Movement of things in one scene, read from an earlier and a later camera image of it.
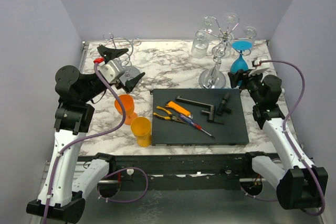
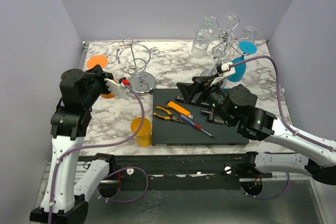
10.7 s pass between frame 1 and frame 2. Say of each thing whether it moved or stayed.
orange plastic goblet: moved
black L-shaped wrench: stayed
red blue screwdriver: stayed
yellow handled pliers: stayed
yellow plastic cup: stayed
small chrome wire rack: moved
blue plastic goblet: moved
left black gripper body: stayed
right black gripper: moved
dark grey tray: stayed
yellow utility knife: stayed
